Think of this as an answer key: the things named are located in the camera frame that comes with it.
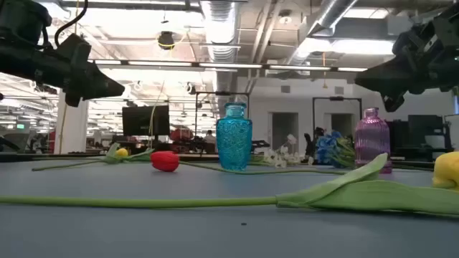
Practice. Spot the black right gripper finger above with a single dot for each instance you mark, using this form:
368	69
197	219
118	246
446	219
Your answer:
383	77

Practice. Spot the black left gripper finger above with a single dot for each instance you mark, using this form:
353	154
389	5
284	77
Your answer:
104	86

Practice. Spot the yellow artificial tulip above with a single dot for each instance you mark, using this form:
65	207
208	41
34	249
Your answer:
358	200
122	152

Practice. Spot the blue artificial flower bunch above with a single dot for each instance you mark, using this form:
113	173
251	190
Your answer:
326	147

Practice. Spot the red artificial tulip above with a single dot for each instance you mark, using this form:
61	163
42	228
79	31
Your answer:
165	161

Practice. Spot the white artificial flower bunch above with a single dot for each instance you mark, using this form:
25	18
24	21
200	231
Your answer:
278	157

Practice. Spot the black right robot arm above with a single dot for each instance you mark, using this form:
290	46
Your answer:
448	21

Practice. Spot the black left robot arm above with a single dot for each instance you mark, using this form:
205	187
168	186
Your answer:
21	18

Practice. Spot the pink ribbed glass vase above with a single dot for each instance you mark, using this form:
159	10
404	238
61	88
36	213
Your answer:
373	143

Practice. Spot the blue patterned glass vase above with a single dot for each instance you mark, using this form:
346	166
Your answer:
234	143

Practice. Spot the white pillar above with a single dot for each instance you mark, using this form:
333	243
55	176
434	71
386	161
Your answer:
73	125

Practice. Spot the black monitor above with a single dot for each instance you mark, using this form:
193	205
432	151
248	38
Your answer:
145	121

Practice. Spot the person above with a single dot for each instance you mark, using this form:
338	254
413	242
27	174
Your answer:
209	137

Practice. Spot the long overhead light bar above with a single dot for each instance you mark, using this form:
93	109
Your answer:
229	65

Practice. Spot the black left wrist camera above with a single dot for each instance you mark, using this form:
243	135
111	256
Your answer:
73	48

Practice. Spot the black ceiling camera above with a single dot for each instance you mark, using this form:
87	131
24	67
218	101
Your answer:
166	39

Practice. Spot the silver smooth air duct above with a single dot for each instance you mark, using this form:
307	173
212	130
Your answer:
322	25

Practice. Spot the black table frame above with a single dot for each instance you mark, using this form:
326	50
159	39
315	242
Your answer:
54	156

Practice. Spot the silver ribbed air duct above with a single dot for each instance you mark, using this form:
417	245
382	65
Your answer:
220	32

